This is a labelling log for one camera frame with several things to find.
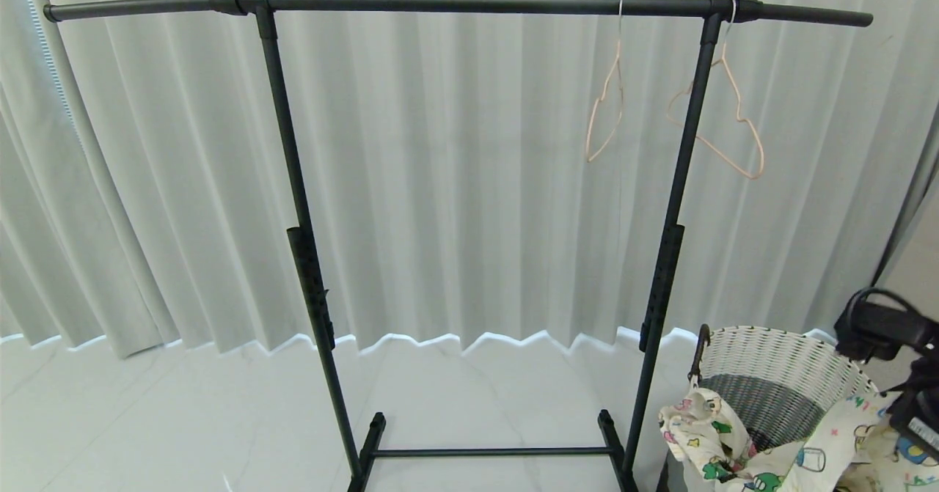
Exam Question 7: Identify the cream printed garment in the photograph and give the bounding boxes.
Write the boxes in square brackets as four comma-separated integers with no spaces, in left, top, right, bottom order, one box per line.
[658,388,786,492]
[778,391,939,492]

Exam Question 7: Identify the white laundry basket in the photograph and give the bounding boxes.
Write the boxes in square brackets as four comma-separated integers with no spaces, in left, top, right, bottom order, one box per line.
[655,323,880,492]

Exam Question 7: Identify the pink clothes hanger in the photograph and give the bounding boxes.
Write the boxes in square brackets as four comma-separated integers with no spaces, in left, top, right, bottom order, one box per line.
[665,0,766,181]
[585,0,626,164]

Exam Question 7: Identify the black cable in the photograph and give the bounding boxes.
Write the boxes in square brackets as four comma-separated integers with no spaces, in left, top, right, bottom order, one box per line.
[844,286,915,331]

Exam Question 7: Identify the black clothes rack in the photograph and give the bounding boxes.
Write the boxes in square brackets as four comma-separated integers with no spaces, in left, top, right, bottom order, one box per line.
[43,0,874,492]

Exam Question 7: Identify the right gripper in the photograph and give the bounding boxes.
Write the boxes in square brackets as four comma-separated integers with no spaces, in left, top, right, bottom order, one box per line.
[888,384,939,463]

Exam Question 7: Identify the white curtain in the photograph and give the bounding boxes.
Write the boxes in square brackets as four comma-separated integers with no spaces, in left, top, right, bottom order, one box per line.
[0,0,939,359]

